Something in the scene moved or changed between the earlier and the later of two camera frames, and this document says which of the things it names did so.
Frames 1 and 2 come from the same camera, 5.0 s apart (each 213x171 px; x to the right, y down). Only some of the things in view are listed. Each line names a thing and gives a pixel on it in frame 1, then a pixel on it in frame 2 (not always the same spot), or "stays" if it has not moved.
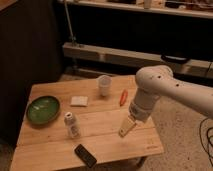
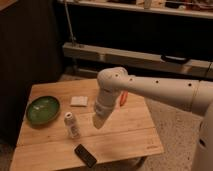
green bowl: (43, 109) stays
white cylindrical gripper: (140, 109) → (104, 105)
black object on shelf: (175, 59) stays
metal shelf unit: (116, 38) stays
